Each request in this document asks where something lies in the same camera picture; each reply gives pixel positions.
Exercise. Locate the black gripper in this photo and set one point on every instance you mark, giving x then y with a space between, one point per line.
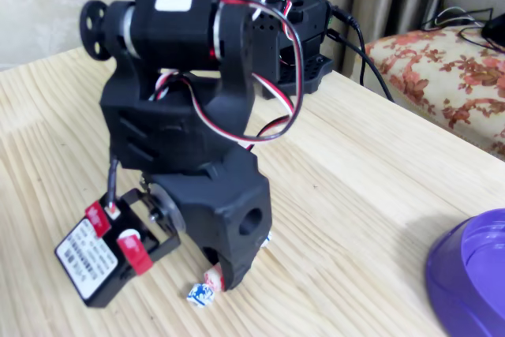
221 211

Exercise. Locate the white candy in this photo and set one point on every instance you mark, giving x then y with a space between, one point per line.
199 293

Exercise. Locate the purple plastic bowl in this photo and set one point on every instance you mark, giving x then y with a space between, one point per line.
450 274

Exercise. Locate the floral cushion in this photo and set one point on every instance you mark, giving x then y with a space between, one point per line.
446 76

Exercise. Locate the black device on cushion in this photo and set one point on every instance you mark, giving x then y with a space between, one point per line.
496 29

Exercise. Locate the black camera with red tape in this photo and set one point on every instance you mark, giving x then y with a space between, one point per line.
94 266

